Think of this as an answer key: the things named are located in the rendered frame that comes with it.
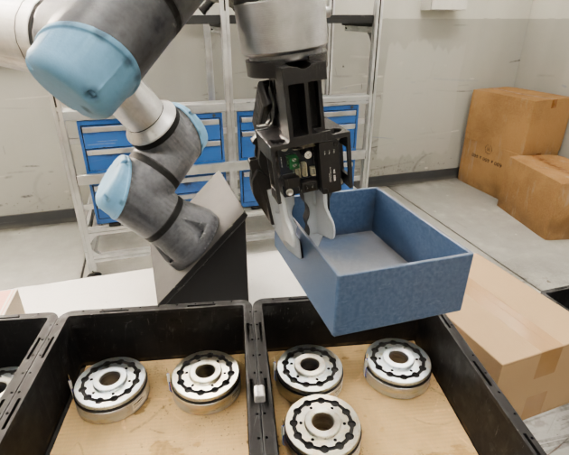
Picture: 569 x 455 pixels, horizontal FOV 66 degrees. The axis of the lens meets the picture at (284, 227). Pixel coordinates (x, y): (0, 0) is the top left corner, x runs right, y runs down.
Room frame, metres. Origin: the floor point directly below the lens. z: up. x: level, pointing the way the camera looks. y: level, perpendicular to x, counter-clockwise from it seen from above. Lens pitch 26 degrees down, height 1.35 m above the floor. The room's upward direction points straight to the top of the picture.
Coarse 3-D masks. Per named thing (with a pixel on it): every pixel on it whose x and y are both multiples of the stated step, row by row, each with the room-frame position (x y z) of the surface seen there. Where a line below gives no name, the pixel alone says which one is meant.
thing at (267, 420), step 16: (256, 304) 0.58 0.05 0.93; (272, 304) 0.59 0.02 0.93; (288, 304) 0.59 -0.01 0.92; (256, 320) 0.54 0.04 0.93; (448, 320) 0.54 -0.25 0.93; (256, 336) 0.51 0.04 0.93; (256, 352) 0.49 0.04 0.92; (464, 352) 0.47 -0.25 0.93; (480, 368) 0.44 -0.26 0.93; (496, 384) 0.41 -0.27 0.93; (496, 400) 0.39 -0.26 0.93; (272, 416) 0.36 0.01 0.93; (512, 416) 0.36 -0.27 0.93; (272, 432) 0.34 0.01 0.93; (528, 432) 0.34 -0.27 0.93; (272, 448) 0.32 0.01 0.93; (528, 448) 0.32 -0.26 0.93
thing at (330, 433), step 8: (312, 408) 0.43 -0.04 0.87; (320, 408) 0.43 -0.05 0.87; (328, 408) 0.43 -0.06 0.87; (312, 416) 0.42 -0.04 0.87; (328, 416) 0.42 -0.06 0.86; (336, 416) 0.42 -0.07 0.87; (304, 424) 0.41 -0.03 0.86; (336, 424) 0.41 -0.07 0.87; (312, 432) 0.39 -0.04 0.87; (320, 432) 0.39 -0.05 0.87; (328, 432) 0.39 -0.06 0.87; (336, 432) 0.39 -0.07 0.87
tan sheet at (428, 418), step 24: (360, 360) 0.56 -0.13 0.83; (360, 384) 0.51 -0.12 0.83; (432, 384) 0.51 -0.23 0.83; (288, 408) 0.46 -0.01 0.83; (360, 408) 0.46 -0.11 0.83; (384, 408) 0.46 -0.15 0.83; (408, 408) 0.46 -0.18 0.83; (432, 408) 0.46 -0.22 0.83; (384, 432) 0.42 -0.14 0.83; (408, 432) 0.42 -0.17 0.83; (432, 432) 0.42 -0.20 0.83; (456, 432) 0.42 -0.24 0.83
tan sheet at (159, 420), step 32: (160, 384) 0.51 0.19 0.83; (128, 416) 0.45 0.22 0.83; (160, 416) 0.45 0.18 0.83; (192, 416) 0.45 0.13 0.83; (224, 416) 0.45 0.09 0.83; (64, 448) 0.40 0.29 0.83; (96, 448) 0.40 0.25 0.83; (128, 448) 0.40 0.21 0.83; (160, 448) 0.40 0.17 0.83; (192, 448) 0.40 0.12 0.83; (224, 448) 0.40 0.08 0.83
